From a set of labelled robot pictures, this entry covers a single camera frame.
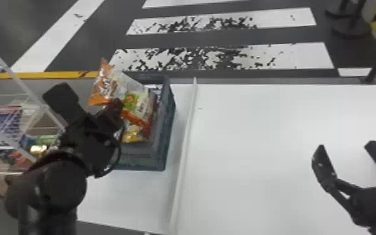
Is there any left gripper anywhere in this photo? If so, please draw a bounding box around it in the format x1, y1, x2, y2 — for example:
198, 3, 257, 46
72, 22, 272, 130
87, 97, 125, 145

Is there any orange snack packet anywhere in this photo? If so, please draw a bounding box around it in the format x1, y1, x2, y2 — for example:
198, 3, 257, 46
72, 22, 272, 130
87, 58, 158, 144

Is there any blue basket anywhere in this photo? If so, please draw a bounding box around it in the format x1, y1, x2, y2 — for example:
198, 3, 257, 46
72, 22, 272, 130
114, 74, 177, 172

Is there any black cable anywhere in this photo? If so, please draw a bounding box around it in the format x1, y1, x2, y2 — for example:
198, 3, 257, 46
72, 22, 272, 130
93, 124, 126, 179

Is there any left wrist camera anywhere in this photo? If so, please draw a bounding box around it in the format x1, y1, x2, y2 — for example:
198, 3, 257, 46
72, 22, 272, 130
41, 82, 90, 126

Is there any white wire rack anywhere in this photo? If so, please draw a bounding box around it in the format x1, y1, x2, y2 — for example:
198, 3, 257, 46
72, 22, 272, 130
0, 32, 68, 176

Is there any black post on round foot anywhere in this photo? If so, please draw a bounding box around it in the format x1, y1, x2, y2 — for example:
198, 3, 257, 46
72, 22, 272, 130
330, 0, 373, 39

